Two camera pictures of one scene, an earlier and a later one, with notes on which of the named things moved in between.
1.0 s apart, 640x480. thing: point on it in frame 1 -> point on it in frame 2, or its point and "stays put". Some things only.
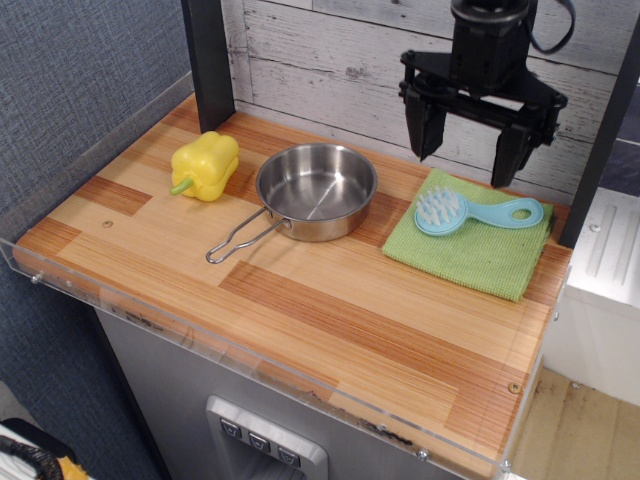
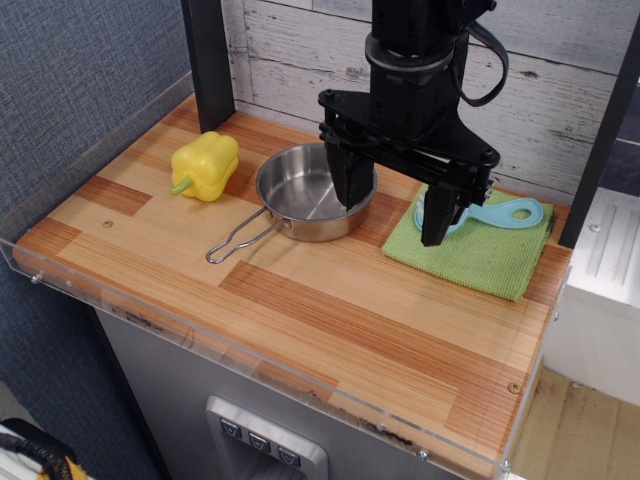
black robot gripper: [484, 76] -> [409, 122]
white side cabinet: [594, 339] stays put
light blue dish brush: [442, 210] stays put
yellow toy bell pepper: [204, 166] stays put
